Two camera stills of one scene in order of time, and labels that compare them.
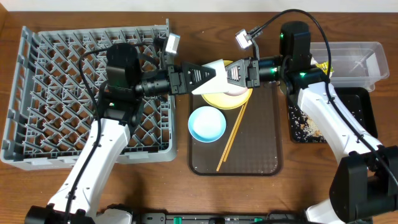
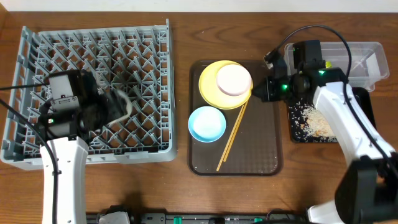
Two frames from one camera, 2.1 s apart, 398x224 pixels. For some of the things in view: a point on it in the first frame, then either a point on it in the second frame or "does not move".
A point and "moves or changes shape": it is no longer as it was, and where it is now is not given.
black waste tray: [357, 102] does not move
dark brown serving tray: [257, 149] does not move
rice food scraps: [303, 129] does not move
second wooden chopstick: [236, 130] does not move
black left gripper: [177, 79] to [104, 106]
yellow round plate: [226, 101] does not move
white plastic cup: [217, 84] moves or changes shape
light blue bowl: [206, 124] does not move
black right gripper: [247, 71] to [269, 84]
